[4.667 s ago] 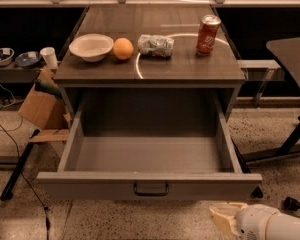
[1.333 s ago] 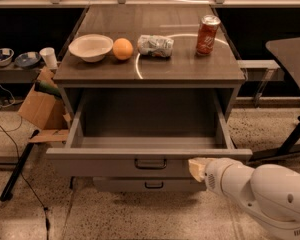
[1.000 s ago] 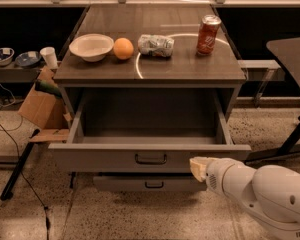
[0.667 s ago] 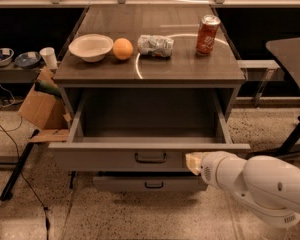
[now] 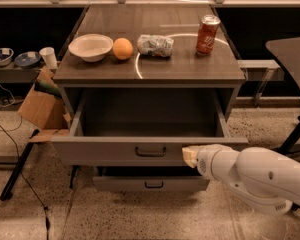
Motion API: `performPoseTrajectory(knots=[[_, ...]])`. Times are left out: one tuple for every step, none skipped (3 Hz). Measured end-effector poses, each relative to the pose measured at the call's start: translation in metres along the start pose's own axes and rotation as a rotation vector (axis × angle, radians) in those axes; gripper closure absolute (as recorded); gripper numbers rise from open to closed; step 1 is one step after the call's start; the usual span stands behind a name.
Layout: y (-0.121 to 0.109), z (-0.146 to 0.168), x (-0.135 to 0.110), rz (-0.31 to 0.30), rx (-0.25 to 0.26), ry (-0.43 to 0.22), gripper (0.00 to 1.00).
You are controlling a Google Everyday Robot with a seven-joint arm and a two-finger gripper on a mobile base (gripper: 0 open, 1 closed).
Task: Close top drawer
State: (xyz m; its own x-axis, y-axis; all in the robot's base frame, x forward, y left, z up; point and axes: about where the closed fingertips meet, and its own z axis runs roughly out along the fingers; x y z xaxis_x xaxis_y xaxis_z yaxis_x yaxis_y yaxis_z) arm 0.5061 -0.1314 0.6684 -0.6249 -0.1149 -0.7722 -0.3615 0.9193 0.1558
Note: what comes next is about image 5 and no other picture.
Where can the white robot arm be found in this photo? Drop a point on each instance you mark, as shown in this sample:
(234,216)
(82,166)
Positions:
(263,179)

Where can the grey low shelf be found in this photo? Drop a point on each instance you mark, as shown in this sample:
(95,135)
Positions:
(14,74)

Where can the grey top drawer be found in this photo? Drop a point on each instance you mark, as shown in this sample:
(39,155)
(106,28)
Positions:
(143,128)

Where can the blue patterned bowl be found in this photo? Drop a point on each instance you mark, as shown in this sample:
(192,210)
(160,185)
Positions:
(28,60)
(6,55)

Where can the green handled tool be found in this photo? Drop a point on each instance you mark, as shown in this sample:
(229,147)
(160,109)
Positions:
(45,87)

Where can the black table leg left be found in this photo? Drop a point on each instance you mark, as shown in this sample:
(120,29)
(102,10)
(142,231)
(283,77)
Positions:
(7,191)

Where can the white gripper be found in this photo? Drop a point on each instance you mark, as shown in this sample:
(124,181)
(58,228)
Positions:
(203,161)

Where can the orange fruit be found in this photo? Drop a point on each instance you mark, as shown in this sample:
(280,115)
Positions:
(122,48)

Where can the blue patterned bowl right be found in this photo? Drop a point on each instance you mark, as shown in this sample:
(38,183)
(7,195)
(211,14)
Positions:
(28,60)

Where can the grey drawer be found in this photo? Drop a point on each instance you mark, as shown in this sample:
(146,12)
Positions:
(143,128)
(132,179)

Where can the grey bottom drawer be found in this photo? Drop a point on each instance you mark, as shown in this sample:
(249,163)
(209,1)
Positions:
(132,179)

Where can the white paper cup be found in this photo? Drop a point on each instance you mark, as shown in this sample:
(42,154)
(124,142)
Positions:
(48,55)

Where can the blue patterned bowl left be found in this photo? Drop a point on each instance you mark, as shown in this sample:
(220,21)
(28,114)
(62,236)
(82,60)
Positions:
(6,55)

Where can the cardboard box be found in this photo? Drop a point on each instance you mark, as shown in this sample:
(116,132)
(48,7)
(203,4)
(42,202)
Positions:
(47,113)

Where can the red soda can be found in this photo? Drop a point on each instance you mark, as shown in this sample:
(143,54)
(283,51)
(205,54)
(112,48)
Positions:
(208,27)

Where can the crumpled chip bag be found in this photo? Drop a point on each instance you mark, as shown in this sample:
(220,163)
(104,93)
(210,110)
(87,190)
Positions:
(155,45)

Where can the white bowl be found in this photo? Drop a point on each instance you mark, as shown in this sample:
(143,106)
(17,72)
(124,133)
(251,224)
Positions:
(91,47)

